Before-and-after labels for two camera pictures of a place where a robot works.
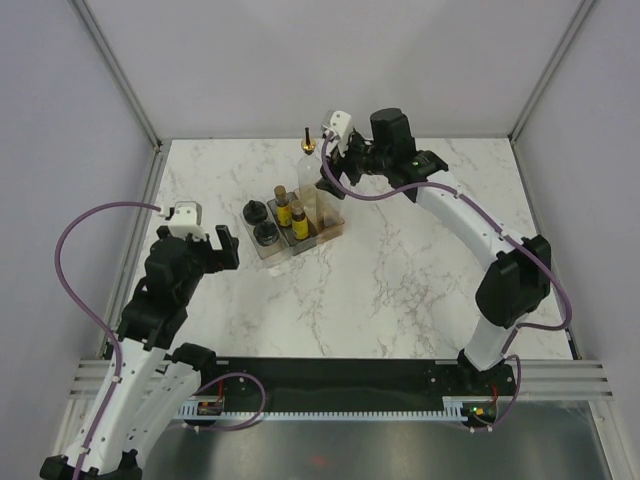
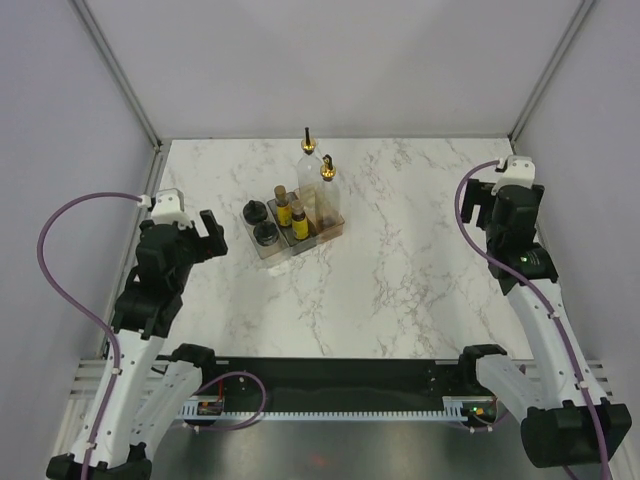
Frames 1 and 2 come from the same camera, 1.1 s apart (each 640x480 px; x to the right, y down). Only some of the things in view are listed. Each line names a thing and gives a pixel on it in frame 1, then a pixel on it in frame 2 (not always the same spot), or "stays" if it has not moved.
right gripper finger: [326, 185] to [479, 194]
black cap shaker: [254, 212] stays
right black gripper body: [360, 159] to [540, 191]
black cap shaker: [266, 233] stays
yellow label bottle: [299, 221] stays
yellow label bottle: [283, 207] stays
